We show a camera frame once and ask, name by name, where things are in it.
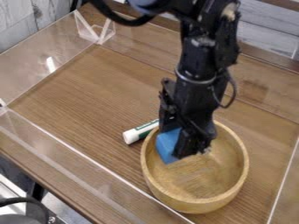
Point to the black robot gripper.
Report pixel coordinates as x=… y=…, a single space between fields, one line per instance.
x=189 y=101

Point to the blue rectangular block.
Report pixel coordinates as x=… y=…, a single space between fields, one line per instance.
x=165 y=145

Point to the green and white marker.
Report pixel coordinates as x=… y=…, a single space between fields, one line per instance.
x=140 y=132

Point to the clear acrylic corner bracket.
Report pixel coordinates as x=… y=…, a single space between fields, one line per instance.
x=96 y=33

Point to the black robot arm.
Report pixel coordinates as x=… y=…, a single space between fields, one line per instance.
x=210 y=50

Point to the clear acrylic barrier wall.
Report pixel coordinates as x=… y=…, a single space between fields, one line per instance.
x=105 y=197

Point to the brown wooden bowl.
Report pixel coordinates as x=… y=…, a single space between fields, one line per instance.
x=204 y=182

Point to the black metal mount base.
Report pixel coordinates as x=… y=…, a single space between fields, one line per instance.
x=40 y=216

